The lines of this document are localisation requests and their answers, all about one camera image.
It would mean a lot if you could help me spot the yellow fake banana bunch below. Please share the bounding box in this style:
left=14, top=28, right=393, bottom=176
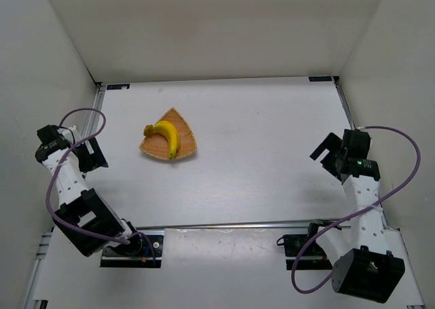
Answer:
left=143, top=120, right=181, bottom=160

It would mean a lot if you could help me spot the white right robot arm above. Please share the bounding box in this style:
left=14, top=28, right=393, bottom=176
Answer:
left=310, top=129, right=405, bottom=304

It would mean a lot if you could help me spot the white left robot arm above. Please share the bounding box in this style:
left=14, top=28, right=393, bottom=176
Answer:
left=35, top=125, right=140, bottom=250

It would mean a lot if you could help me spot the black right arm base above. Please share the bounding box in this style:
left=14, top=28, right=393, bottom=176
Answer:
left=277, top=232, right=337, bottom=271

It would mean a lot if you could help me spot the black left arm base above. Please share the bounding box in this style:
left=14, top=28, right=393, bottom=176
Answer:
left=100, top=230, right=164, bottom=269

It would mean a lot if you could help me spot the triangular woven fruit basket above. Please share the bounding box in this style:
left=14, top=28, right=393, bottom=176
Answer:
left=139, top=107, right=197, bottom=161

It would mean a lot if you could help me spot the blue right corner label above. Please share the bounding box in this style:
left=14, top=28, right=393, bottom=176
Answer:
left=308, top=76, right=332, bottom=82

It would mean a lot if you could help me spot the blue corner label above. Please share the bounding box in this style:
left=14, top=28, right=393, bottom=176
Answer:
left=106, top=84, right=130, bottom=90
left=308, top=76, right=332, bottom=82

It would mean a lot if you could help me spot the blue left corner label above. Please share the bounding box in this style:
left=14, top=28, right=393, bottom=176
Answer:
left=106, top=84, right=130, bottom=90

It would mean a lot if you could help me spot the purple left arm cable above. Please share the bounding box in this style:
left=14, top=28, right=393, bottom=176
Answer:
left=46, top=107, right=158, bottom=268

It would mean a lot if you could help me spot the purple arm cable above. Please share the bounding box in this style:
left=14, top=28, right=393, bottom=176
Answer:
left=46, top=107, right=158, bottom=268
left=291, top=126, right=421, bottom=294

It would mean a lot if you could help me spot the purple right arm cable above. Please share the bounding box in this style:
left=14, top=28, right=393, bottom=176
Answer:
left=291, top=126, right=421, bottom=294

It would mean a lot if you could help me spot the aluminium front rail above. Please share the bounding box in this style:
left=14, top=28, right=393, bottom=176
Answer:
left=135, top=219, right=320, bottom=230

